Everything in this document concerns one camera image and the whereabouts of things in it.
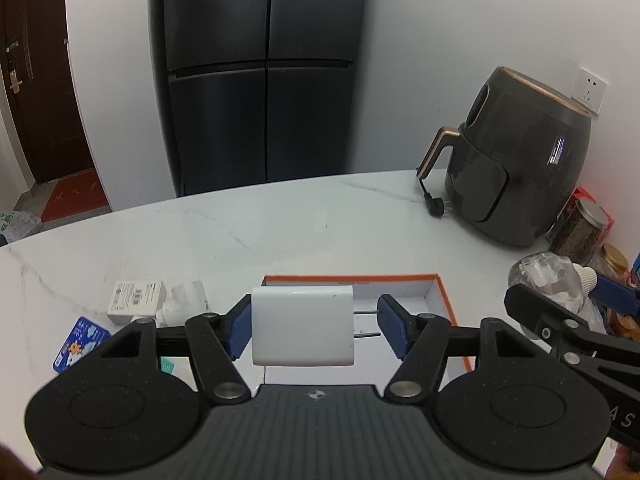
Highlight person right hand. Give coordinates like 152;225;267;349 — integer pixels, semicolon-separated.
604;445;640;480

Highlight dark grey air fryer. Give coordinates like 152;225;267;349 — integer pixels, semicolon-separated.
416;66;591;247

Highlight white wall socket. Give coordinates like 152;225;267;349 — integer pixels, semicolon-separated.
570;68;608;116

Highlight dark brown door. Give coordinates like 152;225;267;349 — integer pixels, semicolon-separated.
1;0;93;183

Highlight clear repellent liquid bottle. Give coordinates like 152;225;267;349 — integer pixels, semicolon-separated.
508;252;597;314

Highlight black four-door refrigerator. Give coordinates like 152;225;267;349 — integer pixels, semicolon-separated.
150;0;366;196

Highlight clear plastic bag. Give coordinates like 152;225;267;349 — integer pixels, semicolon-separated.
578;278;608;335

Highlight white orange-rimmed box tray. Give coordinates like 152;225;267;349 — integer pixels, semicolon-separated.
262;274;458;391

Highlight glass jar dark contents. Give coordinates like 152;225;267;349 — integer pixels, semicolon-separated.
550;197;608;263

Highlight white power adapter box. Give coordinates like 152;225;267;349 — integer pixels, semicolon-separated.
106;280;166;325

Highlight red box behind jars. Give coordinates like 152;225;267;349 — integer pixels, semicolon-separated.
544;186;615;246

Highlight red floor mat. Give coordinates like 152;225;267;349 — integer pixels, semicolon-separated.
40;169;108;223

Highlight small white cube charger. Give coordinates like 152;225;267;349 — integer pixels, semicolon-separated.
250;285;382;367

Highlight teal bandage box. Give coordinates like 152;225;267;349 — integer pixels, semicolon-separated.
160;356;175;374

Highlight glass jar gold lid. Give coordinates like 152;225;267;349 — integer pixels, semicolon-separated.
587;243;629;283

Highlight black power cord plug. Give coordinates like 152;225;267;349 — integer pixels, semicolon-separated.
418;179;445;218

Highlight white mosquito repellent heater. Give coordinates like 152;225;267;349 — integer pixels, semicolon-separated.
156;281;209;327

